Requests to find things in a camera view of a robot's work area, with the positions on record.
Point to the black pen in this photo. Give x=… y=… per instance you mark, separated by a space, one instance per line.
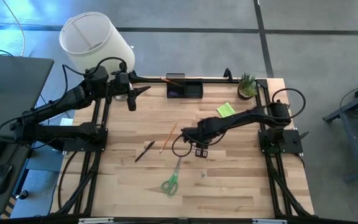
x=145 y=151

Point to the black aluminium table frame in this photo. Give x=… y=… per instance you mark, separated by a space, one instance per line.
x=216 y=80

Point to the black base plate lever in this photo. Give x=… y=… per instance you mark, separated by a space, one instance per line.
x=301 y=137

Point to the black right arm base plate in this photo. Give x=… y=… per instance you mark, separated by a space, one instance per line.
x=291 y=146

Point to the black mesh desk organizer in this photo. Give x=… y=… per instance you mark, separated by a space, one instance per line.
x=194 y=90

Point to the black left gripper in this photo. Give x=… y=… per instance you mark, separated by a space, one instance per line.
x=121 y=84

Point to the blue metal cart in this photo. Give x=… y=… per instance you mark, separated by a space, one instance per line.
x=346 y=108

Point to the black computer mouse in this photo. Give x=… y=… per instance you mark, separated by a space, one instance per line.
x=1 y=179

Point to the white paper sheet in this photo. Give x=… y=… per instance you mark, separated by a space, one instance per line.
x=66 y=121

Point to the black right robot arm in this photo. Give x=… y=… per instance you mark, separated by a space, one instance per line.
x=244 y=116

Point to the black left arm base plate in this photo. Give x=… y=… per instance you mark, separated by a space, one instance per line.
x=85 y=145

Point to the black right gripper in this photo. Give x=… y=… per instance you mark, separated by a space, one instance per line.
x=204 y=132

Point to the small potted green plant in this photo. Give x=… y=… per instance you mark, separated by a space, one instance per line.
x=246 y=88

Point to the green sticky note pad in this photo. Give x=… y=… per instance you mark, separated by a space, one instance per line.
x=225 y=109

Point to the yellow pencil pink eraser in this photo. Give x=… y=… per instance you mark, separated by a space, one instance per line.
x=168 y=137

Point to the black silver knob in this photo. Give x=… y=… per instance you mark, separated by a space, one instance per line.
x=22 y=194

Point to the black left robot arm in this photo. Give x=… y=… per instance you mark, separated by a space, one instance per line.
x=57 y=104

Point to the silver bracket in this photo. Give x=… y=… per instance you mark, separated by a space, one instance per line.
x=269 y=221
x=95 y=220

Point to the white shade silver table lamp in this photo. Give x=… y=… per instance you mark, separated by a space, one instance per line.
x=104 y=37

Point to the dark grey desk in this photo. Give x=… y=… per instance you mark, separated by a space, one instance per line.
x=11 y=93

